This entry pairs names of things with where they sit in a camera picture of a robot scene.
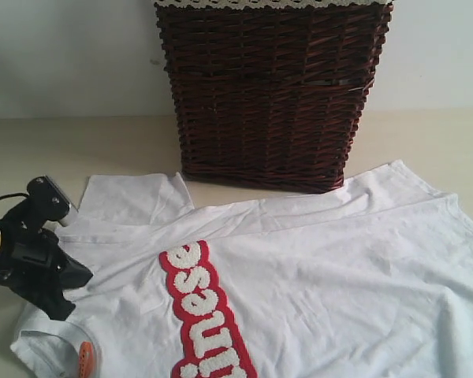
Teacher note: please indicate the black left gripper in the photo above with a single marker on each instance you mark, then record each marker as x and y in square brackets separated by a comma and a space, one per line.
[33, 266]

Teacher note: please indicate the dark brown wicker basket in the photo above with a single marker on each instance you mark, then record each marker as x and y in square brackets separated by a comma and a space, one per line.
[270, 98]

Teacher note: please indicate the white t-shirt red lettering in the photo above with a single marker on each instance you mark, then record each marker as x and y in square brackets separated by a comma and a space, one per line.
[374, 279]

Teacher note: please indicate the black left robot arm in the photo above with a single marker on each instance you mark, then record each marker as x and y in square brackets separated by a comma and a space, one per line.
[35, 267]

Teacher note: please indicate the orange shirt neck label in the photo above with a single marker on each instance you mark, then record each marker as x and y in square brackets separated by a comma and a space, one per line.
[86, 360]

